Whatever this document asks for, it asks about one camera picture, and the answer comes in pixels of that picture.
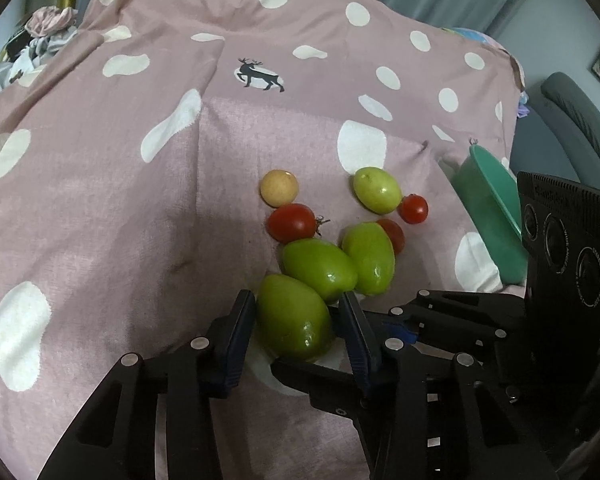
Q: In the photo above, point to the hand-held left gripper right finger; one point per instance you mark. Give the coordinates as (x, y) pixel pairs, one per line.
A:
(357, 345)

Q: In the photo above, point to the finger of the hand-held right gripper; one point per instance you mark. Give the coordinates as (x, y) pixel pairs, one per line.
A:
(455, 310)
(320, 385)

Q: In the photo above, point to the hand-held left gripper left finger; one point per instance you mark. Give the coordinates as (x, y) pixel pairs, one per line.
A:
(240, 340)

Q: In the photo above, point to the red cherry tomato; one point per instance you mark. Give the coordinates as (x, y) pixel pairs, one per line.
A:
(413, 208)
(396, 235)

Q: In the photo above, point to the green plastic bowl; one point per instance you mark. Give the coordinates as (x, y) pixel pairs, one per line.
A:
(480, 210)

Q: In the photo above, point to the red tomato with stem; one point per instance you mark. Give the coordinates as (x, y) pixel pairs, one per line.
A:
(291, 223)

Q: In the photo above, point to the pale green jujube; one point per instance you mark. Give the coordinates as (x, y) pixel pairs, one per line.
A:
(376, 189)

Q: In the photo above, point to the small yellow round fruit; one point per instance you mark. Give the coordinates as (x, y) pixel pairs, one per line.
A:
(279, 188)

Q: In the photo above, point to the grey chair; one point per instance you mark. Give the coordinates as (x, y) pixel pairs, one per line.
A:
(575, 120)

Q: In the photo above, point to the light purple cloth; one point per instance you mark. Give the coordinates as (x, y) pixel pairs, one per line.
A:
(522, 107)

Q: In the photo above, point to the pink polka-dot deer cloth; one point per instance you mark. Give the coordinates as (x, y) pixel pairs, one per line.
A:
(105, 185)

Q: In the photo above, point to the pastel patterned cloth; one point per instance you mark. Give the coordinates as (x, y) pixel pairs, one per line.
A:
(475, 36)

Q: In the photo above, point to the white printed garment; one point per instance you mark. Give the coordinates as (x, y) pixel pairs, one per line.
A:
(30, 57)

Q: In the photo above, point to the pink garment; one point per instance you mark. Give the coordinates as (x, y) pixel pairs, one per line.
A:
(50, 19)

